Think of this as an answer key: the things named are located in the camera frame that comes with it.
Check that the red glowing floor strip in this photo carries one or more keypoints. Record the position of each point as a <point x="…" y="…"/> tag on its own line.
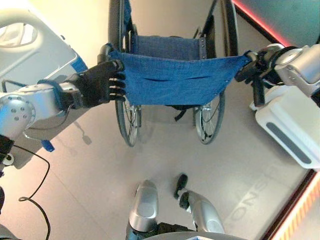
<point x="297" y="207"/>
<point x="260" y="20"/>

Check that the silver left robot leg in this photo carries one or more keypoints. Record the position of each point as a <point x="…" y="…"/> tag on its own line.
<point x="145" y="205"/>

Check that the grey robot torso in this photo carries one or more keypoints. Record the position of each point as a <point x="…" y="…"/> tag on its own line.
<point x="190" y="236"/>

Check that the dark robot foot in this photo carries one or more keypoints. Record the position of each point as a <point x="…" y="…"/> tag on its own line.
<point x="181" y="183"/>

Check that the white medical device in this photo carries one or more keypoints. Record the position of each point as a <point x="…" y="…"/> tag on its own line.
<point x="290" y="122"/>

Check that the white hospital bed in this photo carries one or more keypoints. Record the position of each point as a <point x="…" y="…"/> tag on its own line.
<point x="32" y="40"/>

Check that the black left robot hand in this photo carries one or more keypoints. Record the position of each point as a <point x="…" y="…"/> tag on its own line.
<point x="96" y="85"/>

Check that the blue fabric wheelchair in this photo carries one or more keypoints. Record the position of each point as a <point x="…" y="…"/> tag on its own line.
<point x="172" y="80"/>

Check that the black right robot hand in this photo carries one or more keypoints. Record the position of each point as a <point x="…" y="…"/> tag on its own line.
<point x="252" y="71"/>

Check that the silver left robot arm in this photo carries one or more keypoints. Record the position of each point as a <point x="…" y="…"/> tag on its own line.
<point x="30" y="105"/>

